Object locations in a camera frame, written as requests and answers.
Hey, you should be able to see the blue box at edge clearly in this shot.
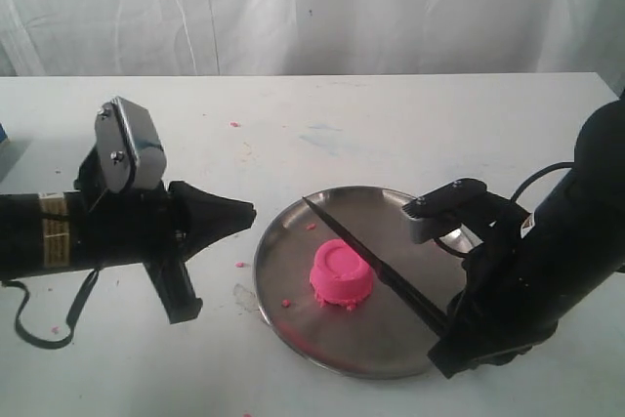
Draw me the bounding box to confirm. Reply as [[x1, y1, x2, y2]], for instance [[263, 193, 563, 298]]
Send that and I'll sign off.
[[0, 124, 8, 145]]

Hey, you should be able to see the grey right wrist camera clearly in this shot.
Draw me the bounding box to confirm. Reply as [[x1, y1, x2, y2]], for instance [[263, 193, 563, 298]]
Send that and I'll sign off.
[[401, 178, 487, 244]]

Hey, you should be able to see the round steel plate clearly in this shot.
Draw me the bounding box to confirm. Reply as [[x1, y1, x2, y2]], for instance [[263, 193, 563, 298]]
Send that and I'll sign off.
[[254, 187, 466, 379]]

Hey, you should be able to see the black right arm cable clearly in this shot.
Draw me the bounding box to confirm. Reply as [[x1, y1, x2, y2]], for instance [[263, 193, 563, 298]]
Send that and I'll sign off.
[[432, 161, 575, 257]]

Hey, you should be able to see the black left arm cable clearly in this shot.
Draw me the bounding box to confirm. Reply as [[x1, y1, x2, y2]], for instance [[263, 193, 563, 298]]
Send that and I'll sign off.
[[0, 268, 102, 350]]

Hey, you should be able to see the pink clay lump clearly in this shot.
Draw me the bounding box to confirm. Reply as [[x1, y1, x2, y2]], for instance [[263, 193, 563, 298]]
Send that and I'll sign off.
[[309, 238, 376, 311]]

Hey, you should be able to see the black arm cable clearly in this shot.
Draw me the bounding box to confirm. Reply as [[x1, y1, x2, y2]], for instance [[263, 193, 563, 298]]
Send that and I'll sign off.
[[432, 161, 575, 257], [0, 268, 102, 350]]

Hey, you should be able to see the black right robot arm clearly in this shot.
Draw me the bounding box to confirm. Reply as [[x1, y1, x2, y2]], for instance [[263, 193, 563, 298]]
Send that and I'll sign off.
[[428, 100, 624, 378]]

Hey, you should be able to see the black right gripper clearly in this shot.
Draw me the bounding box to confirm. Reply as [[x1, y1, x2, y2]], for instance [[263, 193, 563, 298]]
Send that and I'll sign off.
[[428, 191, 559, 378]]

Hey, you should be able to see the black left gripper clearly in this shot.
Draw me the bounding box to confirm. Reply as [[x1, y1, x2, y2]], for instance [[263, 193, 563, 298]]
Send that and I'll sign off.
[[72, 148, 257, 324]]

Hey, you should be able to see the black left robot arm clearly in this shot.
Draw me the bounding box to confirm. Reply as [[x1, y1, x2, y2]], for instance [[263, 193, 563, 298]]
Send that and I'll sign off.
[[1, 153, 256, 323]]

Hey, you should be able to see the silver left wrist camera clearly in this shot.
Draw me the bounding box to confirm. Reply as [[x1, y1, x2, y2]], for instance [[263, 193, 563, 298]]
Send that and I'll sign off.
[[95, 97, 167, 193]]

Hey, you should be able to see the white backdrop curtain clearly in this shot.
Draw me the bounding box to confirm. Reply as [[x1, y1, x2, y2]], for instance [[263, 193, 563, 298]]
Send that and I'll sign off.
[[1, 0, 624, 85]]

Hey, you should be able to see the black knife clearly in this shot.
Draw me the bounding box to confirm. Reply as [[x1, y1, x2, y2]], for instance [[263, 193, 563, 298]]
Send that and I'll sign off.
[[303, 197, 447, 338]]

